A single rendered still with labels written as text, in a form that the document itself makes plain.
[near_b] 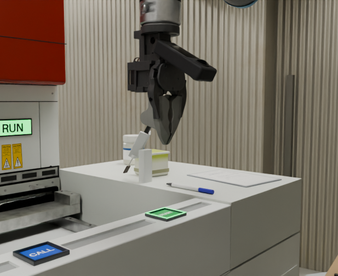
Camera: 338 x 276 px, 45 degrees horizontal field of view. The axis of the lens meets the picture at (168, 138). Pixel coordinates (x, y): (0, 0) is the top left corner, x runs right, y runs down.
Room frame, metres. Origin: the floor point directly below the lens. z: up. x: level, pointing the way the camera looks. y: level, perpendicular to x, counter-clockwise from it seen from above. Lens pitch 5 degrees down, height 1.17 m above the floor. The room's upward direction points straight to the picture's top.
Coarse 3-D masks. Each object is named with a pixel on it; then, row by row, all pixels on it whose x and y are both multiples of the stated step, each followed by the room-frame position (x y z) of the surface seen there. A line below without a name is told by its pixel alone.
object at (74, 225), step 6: (66, 216) 1.12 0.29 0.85; (48, 222) 1.16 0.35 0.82; (54, 222) 1.14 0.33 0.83; (60, 222) 1.12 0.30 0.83; (66, 222) 1.10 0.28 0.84; (72, 222) 1.08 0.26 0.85; (78, 222) 1.06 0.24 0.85; (84, 222) 1.06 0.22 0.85; (66, 228) 1.10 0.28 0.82; (72, 228) 1.08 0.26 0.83; (78, 228) 1.06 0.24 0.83; (84, 228) 1.04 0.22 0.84
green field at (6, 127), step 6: (6, 120) 1.12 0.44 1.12; (12, 120) 1.13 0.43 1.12; (18, 120) 1.14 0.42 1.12; (24, 120) 1.16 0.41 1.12; (30, 120) 1.17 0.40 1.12; (0, 126) 1.10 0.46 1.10; (6, 126) 1.12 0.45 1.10; (12, 126) 1.13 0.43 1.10; (18, 126) 1.14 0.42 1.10; (24, 126) 1.16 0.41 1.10; (30, 126) 1.17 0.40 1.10; (0, 132) 1.10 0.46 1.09; (6, 132) 1.12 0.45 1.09; (12, 132) 1.13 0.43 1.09; (18, 132) 1.14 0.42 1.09; (24, 132) 1.16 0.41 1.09; (30, 132) 1.17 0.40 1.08
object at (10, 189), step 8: (8, 184) 1.12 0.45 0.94; (16, 184) 1.13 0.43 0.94; (24, 184) 1.14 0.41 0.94; (32, 184) 1.16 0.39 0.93; (40, 184) 1.18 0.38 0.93; (48, 184) 1.20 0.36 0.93; (56, 184) 1.22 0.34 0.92; (0, 192) 1.09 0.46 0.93; (8, 192) 1.11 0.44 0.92; (16, 192) 1.12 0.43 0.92; (48, 200) 1.22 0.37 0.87; (16, 208) 1.13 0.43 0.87
